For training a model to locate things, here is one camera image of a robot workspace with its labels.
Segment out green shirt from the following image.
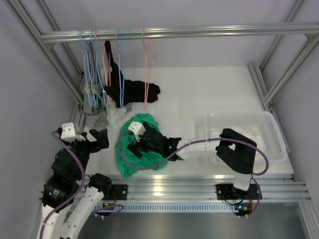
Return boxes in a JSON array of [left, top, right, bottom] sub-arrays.
[[115, 114, 164, 178]]

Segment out blue hanger holding green shirt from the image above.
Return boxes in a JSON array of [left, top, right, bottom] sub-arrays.
[[116, 28, 124, 108]]

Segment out pink wire hanger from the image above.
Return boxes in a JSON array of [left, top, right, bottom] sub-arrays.
[[142, 27, 153, 109]]

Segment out white tank top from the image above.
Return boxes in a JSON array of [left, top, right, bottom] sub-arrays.
[[208, 126, 266, 152]]

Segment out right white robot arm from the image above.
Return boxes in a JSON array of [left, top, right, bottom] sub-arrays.
[[127, 121, 257, 198]]

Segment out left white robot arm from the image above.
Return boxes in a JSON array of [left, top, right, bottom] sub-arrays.
[[37, 125, 113, 239]]

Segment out grey garment on hanger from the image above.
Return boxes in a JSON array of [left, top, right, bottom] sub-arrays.
[[83, 84, 108, 131]]

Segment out black garment on hanger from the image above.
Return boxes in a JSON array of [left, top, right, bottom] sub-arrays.
[[104, 41, 161, 107]]

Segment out white garment near hangers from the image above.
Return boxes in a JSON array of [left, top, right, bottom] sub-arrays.
[[107, 103, 132, 129]]

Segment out white perforated plastic basket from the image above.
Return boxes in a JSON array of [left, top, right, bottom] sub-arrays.
[[204, 111, 288, 163]]

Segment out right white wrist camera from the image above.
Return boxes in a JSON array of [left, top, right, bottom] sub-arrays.
[[128, 121, 146, 142]]

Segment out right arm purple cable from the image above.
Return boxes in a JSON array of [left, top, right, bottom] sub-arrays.
[[117, 130, 270, 220]]

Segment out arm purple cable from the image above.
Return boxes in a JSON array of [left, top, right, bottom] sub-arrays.
[[117, 130, 270, 220], [37, 130, 125, 239]]

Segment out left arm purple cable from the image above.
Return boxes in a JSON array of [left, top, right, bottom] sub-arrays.
[[37, 130, 125, 239]]

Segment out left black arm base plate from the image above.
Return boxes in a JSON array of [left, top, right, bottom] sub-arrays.
[[108, 184, 128, 201]]

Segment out slotted grey cable duct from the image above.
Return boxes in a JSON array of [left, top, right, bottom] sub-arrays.
[[69, 202, 239, 213]]

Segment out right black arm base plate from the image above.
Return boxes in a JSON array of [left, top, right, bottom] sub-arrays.
[[216, 184, 239, 200]]

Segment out aluminium hanging rail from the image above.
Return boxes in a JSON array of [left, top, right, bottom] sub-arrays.
[[40, 21, 319, 43]]

